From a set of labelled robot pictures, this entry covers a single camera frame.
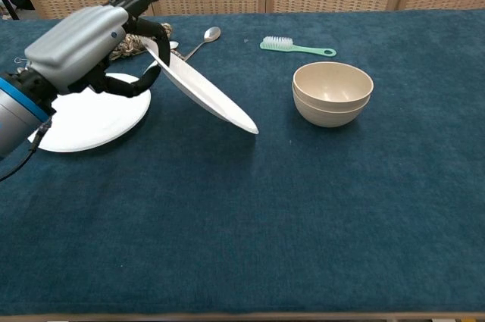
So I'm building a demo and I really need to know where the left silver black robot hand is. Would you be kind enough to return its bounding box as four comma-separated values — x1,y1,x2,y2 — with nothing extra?
23,0,180,98

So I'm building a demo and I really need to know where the white plastic spoon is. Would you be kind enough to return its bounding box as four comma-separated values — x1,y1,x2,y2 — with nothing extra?
145,40,180,73

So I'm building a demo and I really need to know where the teal tablecloth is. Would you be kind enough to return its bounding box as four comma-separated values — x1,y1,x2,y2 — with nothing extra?
0,9,485,317

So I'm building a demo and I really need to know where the green scrubbing brush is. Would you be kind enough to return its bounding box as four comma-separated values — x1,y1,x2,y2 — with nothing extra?
259,36,337,58

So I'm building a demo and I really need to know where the off-white bowl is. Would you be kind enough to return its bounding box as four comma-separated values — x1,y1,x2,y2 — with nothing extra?
292,61,374,111
292,89,371,128

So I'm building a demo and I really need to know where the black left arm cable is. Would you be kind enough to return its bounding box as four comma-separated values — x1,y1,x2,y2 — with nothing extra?
0,115,54,183

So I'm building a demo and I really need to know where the metal spoon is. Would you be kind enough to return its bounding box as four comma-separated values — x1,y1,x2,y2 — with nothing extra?
183,26,222,61

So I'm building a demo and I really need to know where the white round plate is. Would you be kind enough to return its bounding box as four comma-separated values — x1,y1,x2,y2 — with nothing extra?
27,73,152,154
140,36,260,136

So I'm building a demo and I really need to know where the braided rope bundle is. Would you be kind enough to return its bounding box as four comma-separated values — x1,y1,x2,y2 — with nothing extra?
109,22,174,61

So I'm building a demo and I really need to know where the black tripod stand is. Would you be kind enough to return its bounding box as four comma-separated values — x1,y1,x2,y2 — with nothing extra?
0,0,20,20

